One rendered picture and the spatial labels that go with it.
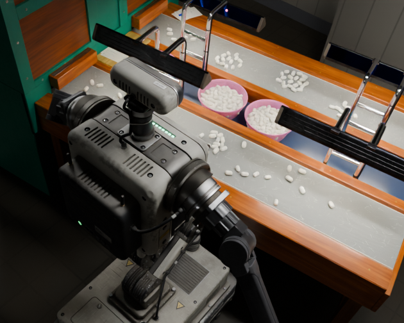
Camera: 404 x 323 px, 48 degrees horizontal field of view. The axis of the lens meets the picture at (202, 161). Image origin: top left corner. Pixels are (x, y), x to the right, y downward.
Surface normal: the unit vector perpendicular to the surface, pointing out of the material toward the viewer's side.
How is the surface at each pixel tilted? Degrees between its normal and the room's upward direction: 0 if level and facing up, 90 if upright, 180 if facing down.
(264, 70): 0
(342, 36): 90
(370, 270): 0
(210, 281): 1
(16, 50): 90
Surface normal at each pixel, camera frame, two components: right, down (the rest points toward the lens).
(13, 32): 0.85, 0.44
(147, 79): 0.08, -0.65
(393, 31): -0.63, 0.55
